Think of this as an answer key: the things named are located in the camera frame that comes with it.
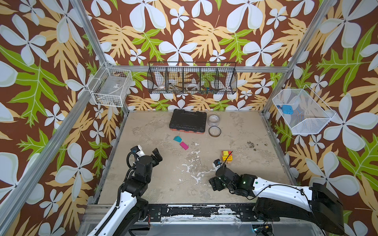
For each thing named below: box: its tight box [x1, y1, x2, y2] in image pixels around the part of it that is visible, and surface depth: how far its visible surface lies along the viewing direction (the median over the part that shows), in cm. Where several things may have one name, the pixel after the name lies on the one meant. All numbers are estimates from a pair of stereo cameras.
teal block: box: [173, 135, 183, 143], surface depth 106 cm
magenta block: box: [179, 141, 189, 151], surface depth 103 cm
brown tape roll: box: [208, 125, 222, 138], surface depth 110 cm
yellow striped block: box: [222, 155, 233, 162], surface depth 92 cm
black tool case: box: [169, 108, 208, 134], surface depth 111 cm
